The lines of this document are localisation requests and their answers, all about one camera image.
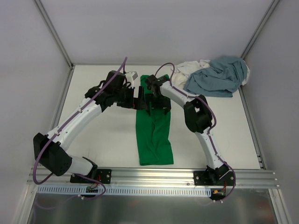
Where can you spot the white t-shirt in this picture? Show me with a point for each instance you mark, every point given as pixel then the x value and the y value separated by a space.
pixel 184 70

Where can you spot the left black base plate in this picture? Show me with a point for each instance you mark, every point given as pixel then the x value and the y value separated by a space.
pixel 99 174

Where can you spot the aluminium frame post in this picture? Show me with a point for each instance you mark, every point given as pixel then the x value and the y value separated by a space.
pixel 267 15
pixel 47 20

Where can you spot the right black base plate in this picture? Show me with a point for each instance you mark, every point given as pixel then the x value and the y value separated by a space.
pixel 209 178

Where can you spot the left aluminium frame post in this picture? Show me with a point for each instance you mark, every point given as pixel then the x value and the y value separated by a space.
pixel 47 20

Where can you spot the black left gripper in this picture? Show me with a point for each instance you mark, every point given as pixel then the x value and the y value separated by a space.
pixel 136 98

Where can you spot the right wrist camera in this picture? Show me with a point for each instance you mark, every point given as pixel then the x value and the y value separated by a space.
pixel 153 83

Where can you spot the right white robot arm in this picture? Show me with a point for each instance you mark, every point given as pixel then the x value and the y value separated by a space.
pixel 199 119

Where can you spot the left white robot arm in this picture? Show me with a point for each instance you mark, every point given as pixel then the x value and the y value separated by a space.
pixel 50 149

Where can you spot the aluminium mounting rail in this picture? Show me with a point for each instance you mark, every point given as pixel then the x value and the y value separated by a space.
pixel 173 177

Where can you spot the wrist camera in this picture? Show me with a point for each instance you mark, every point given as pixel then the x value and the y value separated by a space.
pixel 131 76
pixel 153 83

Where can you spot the right aluminium frame post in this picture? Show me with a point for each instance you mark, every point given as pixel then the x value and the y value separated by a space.
pixel 267 15

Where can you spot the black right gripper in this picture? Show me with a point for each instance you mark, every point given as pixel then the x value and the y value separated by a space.
pixel 159 102

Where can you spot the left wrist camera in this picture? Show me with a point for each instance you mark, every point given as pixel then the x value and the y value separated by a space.
pixel 131 76

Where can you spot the blue-grey t-shirt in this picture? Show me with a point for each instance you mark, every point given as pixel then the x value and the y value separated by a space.
pixel 221 79

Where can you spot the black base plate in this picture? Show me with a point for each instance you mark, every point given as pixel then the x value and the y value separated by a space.
pixel 99 174
pixel 209 178

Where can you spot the white slotted cable duct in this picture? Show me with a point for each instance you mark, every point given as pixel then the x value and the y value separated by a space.
pixel 123 191

